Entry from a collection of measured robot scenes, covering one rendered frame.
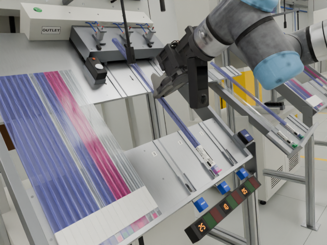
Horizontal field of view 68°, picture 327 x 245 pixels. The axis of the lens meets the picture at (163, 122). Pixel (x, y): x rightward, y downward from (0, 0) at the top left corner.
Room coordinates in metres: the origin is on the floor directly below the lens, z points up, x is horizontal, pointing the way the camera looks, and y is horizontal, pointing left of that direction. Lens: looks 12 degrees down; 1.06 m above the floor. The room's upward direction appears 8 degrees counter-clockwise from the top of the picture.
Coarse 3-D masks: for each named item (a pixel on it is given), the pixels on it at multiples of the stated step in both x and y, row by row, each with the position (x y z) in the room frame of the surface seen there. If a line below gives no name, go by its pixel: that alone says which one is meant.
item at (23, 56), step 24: (0, 48) 0.74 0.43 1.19; (24, 48) 0.78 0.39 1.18; (48, 48) 0.82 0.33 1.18; (72, 48) 0.87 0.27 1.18; (0, 72) 0.67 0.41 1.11; (24, 72) 0.70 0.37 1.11; (120, 72) 0.88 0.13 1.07; (144, 72) 0.94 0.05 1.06; (96, 96) 0.75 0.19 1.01; (120, 96) 0.79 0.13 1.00; (0, 120) 0.56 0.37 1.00
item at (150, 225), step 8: (232, 168) 0.71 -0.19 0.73; (224, 176) 0.67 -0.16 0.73; (208, 184) 0.63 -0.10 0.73; (200, 192) 0.60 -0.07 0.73; (184, 200) 0.56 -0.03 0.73; (176, 208) 0.54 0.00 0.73; (160, 216) 0.50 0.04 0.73; (168, 216) 0.54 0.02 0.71; (152, 224) 0.48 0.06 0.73; (136, 232) 0.46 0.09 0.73; (144, 232) 0.46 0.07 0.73; (128, 240) 0.44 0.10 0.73
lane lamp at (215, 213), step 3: (210, 210) 0.60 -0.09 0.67; (213, 210) 0.60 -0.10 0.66; (216, 210) 0.61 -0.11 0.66; (210, 213) 0.59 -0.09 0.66; (213, 213) 0.60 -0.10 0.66; (216, 213) 0.60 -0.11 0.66; (219, 213) 0.60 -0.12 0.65; (213, 216) 0.59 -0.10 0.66; (216, 216) 0.59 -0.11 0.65; (219, 216) 0.60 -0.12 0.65; (216, 219) 0.59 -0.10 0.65; (219, 219) 0.59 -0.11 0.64
